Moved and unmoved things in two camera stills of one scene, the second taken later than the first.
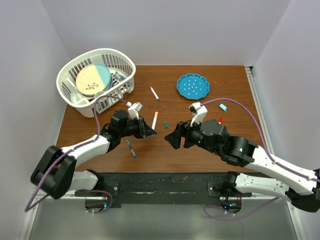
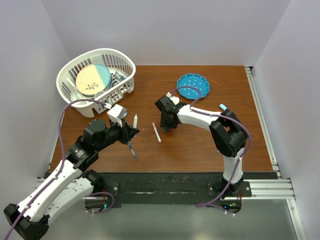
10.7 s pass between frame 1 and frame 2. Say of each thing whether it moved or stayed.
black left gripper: moved
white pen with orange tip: moved
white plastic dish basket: stayed
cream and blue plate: stayed
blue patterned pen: stayed
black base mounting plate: stayed
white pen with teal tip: moved
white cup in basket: stayed
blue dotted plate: stayed
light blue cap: stayed
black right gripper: moved
